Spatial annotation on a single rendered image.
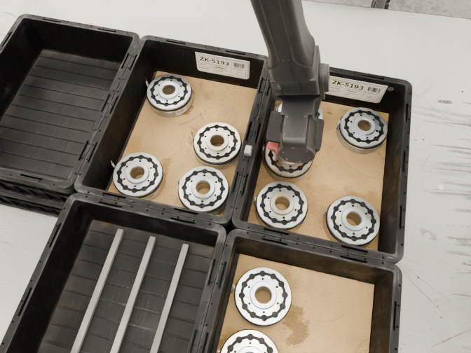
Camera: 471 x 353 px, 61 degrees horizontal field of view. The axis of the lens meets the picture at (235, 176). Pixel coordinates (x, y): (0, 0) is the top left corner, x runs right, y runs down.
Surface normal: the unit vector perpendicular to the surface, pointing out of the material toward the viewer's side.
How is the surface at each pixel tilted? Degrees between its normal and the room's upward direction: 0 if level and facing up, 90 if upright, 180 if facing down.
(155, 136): 0
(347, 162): 0
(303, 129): 15
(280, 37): 101
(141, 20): 0
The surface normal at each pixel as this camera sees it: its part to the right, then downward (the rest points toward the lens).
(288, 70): -0.11, 0.96
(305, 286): 0.00, -0.44
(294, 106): -0.25, -0.43
